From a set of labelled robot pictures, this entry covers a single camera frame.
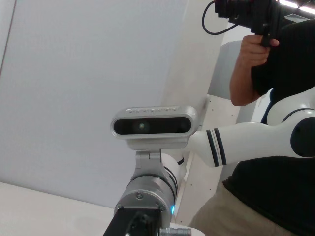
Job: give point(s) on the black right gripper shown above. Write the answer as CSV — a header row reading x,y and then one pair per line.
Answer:
x,y
123,223

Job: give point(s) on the black handheld controller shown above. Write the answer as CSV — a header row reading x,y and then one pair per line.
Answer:
x,y
248,12

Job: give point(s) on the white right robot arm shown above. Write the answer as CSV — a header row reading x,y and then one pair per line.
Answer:
x,y
246,137

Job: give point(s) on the person's bare forearm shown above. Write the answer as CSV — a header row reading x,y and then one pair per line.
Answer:
x,y
241,83

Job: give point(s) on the person's hand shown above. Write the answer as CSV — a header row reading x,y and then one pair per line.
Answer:
x,y
253,51

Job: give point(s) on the khaki trousers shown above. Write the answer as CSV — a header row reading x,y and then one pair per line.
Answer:
x,y
221,216

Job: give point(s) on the white perforated board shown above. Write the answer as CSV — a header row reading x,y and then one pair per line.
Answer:
x,y
221,108

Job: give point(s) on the grey metal column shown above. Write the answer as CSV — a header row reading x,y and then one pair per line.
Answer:
x,y
221,73

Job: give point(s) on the person's black shirt torso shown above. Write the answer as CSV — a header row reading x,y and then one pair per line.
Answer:
x,y
283,61

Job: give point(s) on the ceiling light panel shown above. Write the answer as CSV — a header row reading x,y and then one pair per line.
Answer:
x,y
300,3

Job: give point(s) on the right camera mount bracket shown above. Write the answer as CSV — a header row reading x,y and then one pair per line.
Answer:
x,y
147,159

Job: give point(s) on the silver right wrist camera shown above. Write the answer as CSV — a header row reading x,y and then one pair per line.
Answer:
x,y
152,142

